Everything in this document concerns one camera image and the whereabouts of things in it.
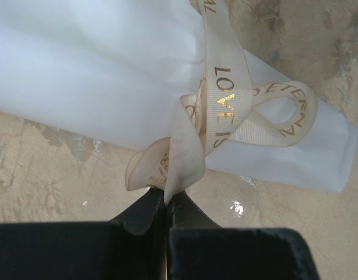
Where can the cream printed ribbon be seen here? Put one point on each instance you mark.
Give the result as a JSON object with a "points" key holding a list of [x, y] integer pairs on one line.
{"points": [[223, 109]]}

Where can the white bouquet wrapping paper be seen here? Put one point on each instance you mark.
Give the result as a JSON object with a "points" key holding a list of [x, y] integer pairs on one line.
{"points": [[116, 71]]}

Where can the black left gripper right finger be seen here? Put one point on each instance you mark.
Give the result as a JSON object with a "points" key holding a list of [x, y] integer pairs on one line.
{"points": [[198, 248]]}

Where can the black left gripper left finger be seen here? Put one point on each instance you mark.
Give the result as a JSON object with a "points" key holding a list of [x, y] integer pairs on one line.
{"points": [[130, 246]]}

